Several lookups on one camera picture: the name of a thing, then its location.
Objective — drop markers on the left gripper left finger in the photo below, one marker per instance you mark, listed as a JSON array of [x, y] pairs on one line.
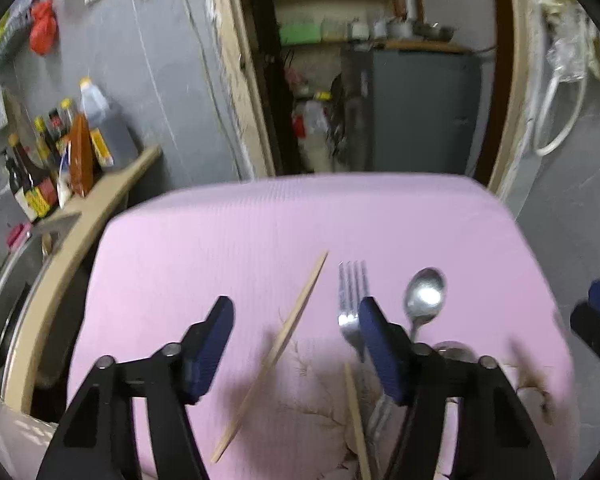
[[95, 438]]

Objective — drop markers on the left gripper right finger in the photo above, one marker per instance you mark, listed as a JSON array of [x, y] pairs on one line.
[[496, 438]]

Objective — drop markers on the wooden chopstick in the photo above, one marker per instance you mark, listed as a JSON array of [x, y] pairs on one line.
[[356, 421], [279, 345]]

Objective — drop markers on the metal fork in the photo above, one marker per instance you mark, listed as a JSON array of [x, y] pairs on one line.
[[353, 288]]

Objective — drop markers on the white plastic utensil holder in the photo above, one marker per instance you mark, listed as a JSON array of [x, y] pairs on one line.
[[23, 442]]

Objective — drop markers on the metal soup ladle spoon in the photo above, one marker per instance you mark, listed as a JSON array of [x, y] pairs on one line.
[[454, 352]]

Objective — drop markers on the pink floral table cloth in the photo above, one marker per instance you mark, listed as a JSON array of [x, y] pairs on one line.
[[160, 267]]

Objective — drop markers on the stainless steel sink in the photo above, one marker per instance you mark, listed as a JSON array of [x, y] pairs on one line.
[[19, 275]]

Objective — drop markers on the pink sponge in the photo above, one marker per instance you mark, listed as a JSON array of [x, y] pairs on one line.
[[18, 235]]

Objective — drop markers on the dark soy sauce bottle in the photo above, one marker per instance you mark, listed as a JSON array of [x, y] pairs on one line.
[[32, 178]]

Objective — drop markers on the cream rubber gloves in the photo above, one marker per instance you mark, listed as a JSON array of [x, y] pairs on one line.
[[574, 40]]

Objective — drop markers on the orange sauce pouch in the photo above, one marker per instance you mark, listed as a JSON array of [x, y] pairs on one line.
[[81, 157]]

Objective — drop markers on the grey cabinet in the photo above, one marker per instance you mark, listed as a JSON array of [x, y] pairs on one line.
[[409, 111]]

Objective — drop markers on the large dark vinegar jug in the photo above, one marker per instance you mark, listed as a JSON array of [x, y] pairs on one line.
[[113, 145]]

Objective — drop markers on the metal bowl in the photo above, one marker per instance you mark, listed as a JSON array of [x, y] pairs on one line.
[[436, 32]]

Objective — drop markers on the red plastic bag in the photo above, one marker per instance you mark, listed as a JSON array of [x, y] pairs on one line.
[[44, 28]]

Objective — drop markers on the green box on shelf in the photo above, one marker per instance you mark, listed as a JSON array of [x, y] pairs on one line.
[[292, 34]]

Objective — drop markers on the grey wall rack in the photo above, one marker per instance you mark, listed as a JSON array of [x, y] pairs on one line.
[[15, 27]]

